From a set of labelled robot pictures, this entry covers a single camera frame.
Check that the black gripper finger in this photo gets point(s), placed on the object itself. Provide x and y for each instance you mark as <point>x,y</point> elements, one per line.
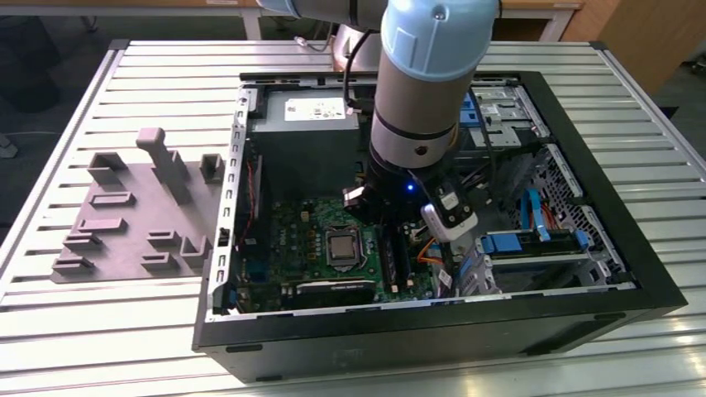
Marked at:
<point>358,202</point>

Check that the black graphics card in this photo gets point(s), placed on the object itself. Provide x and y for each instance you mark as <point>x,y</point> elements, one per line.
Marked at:
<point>331,291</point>

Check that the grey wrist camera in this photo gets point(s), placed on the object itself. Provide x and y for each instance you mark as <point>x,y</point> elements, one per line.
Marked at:
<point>449,213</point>

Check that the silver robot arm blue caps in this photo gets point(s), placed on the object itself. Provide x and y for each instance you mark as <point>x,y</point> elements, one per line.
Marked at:
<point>419,111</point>

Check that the wooden cabinet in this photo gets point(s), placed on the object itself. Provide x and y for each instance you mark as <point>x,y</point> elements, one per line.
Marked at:
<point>634,41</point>

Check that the black open PC case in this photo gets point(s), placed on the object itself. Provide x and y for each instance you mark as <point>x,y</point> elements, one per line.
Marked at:
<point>386,343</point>

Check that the green motherboard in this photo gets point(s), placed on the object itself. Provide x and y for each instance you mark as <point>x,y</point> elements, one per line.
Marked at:
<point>293,215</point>

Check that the grey power supply unit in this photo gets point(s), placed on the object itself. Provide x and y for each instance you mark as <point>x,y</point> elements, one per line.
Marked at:
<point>301,157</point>

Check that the metal drive cage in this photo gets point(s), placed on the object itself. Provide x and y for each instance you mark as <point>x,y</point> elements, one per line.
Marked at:
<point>499,136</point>

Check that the wooden desk white legs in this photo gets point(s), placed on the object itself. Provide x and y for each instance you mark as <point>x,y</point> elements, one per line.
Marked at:
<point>541,5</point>

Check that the silver CPU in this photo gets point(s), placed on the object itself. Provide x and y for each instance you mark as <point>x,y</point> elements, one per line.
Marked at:
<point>342,247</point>

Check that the grey parts rack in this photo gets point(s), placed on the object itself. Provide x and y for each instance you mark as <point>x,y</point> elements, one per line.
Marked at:
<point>138,207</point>

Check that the metal disk bay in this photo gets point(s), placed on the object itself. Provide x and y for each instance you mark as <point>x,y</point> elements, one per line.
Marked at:
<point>551,259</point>

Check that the blue disk carrier with disk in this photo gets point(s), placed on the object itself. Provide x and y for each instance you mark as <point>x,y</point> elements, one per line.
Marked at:
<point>505,244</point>

